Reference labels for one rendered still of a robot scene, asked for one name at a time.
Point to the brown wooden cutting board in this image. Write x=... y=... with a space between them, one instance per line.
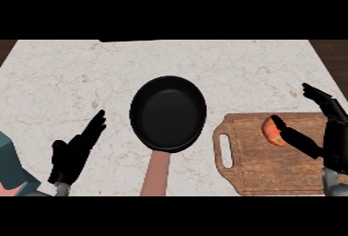
x=276 y=159

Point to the orange squash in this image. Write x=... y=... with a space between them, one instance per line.
x=272 y=132

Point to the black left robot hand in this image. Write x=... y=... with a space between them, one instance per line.
x=73 y=156

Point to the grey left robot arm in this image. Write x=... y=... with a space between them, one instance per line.
x=21 y=172

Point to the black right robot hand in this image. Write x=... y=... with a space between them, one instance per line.
x=335 y=135

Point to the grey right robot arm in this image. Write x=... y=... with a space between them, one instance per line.
x=334 y=184

